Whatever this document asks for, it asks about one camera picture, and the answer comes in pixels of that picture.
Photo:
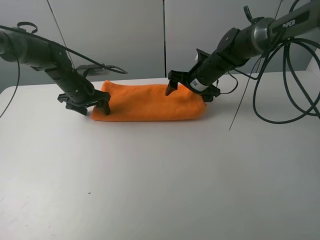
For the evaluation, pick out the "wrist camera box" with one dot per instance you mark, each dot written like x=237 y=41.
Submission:
x=201 y=55
x=92 y=70

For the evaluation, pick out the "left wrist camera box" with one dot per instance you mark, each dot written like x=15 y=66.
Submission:
x=92 y=70

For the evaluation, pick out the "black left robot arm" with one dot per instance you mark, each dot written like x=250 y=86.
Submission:
x=43 y=56

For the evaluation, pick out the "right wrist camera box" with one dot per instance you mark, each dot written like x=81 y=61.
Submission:
x=201 y=55

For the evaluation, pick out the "orange terry towel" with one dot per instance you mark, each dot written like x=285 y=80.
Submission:
x=145 y=103

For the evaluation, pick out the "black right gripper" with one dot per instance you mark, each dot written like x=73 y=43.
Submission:
x=178 y=77

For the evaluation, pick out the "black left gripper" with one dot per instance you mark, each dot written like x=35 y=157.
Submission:
x=80 y=101

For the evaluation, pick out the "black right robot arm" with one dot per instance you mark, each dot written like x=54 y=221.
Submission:
x=238 y=46

